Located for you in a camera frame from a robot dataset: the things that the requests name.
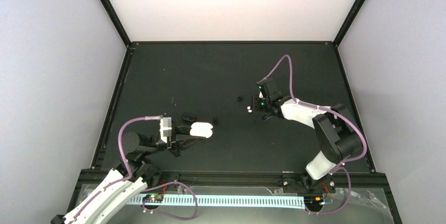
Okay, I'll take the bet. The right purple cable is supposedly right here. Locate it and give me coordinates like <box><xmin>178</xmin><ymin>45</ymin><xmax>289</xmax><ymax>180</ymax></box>
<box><xmin>258</xmin><ymin>54</ymin><xmax>368</xmax><ymax>216</ymax></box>

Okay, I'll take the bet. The white earbud charging case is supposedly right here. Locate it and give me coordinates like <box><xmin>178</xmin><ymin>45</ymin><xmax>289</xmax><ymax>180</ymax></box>
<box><xmin>190</xmin><ymin>122</ymin><xmax>213</xmax><ymax>138</ymax></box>

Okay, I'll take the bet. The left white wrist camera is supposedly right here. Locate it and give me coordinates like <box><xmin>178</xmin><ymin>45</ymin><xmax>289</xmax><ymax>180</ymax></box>
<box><xmin>159</xmin><ymin>117</ymin><xmax>172</xmax><ymax>144</ymax></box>

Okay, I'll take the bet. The black front mounting rail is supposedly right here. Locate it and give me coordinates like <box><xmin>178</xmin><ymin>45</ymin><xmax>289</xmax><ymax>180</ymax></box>
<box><xmin>73</xmin><ymin>169</ymin><xmax>391</xmax><ymax>196</ymax></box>

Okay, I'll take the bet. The black frame post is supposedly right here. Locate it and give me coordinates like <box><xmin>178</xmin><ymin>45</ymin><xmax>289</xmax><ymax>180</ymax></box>
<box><xmin>333</xmin><ymin>0</ymin><xmax>366</xmax><ymax>48</ymax></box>
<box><xmin>100</xmin><ymin>0</ymin><xmax>131</xmax><ymax>47</ymax></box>

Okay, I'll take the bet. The black earbud charging case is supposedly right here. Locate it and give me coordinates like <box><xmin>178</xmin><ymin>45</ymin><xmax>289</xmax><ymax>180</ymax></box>
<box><xmin>181</xmin><ymin>113</ymin><xmax>197</xmax><ymax>124</ymax></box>

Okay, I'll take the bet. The purple cable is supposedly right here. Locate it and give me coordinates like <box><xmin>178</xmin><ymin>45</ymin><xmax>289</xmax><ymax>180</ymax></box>
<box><xmin>258</xmin><ymin>54</ymin><xmax>368</xmax><ymax>216</ymax></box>
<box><xmin>68</xmin><ymin>114</ymin><xmax>199</xmax><ymax>224</ymax></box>

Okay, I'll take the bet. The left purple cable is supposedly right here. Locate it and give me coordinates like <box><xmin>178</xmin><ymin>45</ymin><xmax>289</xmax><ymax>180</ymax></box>
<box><xmin>68</xmin><ymin>114</ymin><xmax>199</xmax><ymax>224</ymax></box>

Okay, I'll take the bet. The white slotted cable duct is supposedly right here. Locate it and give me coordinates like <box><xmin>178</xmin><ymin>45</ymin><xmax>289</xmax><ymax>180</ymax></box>
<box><xmin>127</xmin><ymin>194</ymin><xmax>305</xmax><ymax>209</ymax></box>

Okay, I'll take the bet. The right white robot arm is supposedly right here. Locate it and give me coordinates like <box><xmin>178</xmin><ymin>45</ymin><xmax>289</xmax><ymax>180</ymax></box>
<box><xmin>248</xmin><ymin>79</ymin><xmax>366</xmax><ymax>192</ymax></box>

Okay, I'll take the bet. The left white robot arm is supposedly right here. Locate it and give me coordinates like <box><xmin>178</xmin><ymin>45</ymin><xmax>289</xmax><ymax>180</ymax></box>
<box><xmin>51</xmin><ymin>116</ymin><xmax>213</xmax><ymax>223</ymax></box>

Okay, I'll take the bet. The left black frame post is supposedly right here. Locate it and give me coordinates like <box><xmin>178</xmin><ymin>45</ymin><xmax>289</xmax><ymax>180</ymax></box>
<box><xmin>100</xmin><ymin>0</ymin><xmax>131</xmax><ymax>47</ymax></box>

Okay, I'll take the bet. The right black frame post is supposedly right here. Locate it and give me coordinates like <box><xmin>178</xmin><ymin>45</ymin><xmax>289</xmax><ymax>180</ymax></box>
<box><xmin>333</xmin><ymin>0</ymin><xmax>366</xmax><ymax>48</ymax></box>

